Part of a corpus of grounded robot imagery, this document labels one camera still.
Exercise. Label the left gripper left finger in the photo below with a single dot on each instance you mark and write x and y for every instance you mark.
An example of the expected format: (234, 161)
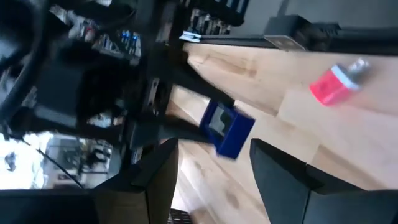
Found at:
(143, 199)

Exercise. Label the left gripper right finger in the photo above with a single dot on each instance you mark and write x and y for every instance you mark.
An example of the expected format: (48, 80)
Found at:
(295, 196)

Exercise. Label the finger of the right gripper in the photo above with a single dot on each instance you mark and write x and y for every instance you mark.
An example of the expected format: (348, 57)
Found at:
(168, 132)
(199, 85)

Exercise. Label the dark blue digital clock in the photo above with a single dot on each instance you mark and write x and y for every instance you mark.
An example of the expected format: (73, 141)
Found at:
(236, 133)

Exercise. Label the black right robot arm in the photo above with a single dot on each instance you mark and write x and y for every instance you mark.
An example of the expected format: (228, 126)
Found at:
(18, 46)

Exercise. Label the pink bottle lower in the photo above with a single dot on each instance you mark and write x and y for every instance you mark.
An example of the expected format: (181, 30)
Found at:
(329, 88)

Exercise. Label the silver metal bracket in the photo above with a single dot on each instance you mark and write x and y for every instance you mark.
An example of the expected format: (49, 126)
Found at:
(190, 36)

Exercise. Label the black aluminium rig frame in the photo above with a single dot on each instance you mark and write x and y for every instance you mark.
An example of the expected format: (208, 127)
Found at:
(367, 40)

